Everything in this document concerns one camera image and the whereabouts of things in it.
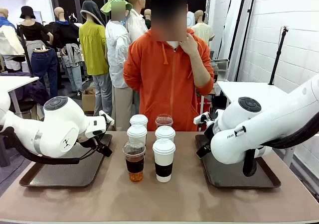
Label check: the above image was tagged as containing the black tripod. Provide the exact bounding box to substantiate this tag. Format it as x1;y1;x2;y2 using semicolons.
268;26;289;86

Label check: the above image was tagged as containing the clear iced tea cup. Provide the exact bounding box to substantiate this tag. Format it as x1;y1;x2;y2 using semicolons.
122;139;147;183
155;113;174;128

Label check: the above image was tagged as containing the grey hood hat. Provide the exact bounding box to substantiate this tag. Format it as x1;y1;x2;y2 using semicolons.
80;0;107;27

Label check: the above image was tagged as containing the mannequin in dark hoodie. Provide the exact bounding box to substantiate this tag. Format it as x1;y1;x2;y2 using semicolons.
144;8;152;30

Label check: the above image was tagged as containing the mannequin in black top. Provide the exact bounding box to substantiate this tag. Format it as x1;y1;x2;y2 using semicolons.
17;5;54;60

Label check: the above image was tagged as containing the mannequin in cream shirt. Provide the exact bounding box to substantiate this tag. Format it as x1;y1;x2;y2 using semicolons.
190;9;215;47

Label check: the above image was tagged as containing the mannequin in yellow-green shirt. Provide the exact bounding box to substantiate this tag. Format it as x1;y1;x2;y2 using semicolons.
79;0;113;116

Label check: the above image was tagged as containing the black light stand pole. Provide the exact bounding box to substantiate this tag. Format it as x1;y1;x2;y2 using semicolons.
235;0;259;82

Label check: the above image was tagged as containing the person in orange hoodie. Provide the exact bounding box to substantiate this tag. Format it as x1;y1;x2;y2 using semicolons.
123;0;215;132

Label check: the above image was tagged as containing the person's left hand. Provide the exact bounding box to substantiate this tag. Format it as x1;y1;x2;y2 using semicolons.
179;32;200;58

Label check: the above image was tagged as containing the mannequin in white shirt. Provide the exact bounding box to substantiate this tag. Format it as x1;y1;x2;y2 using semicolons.
100;0;133;131

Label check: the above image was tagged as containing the white side table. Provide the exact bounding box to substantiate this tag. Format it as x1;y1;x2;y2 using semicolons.
0;76;40;119

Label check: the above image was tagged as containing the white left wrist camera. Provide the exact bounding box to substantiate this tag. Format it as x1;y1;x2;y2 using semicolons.
99;110;115;126

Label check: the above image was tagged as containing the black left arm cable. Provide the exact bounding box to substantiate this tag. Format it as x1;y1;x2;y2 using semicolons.
0;126;112;165

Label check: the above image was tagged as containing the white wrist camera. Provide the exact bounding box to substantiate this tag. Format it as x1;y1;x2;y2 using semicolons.
193;112;211;125
99;110;115;126

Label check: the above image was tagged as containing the metal rack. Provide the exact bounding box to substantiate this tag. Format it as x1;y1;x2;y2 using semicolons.
211;58;229;82

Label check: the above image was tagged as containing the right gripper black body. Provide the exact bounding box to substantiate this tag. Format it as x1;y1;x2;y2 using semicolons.
203;120;219;141

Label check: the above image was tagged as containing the tall bald mannequin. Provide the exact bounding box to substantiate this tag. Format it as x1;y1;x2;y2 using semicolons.
126;0;150;44

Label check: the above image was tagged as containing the brown plastic tray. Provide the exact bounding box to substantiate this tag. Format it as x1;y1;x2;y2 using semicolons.
194;133;282;189
19;133;113;189

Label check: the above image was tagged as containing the white paper coffee cup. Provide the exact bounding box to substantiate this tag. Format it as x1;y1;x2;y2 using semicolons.
129;114;149;129
155;125;176;142
152;138;176;183
126;124;148;145

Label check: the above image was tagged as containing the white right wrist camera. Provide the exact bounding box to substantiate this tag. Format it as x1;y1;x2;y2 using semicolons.
193;112;211;125

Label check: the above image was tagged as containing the cardboard box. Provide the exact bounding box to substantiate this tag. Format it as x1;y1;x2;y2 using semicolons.
81;88;97;114

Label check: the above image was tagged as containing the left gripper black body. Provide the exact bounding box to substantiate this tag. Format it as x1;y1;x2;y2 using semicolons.
78;131;108;149

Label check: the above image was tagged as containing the person's left forearm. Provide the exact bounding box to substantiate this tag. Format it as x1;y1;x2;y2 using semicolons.
191;52;212;88

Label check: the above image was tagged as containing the black bucket hat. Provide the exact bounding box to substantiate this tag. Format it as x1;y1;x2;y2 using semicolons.
19;5;36;20

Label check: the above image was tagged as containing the mannequin torso in jeans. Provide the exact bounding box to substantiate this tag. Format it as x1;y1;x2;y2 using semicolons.
31;47;59;98

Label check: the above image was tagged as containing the mannequin in black jacket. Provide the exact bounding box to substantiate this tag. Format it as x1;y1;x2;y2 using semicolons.
51;6;83;93

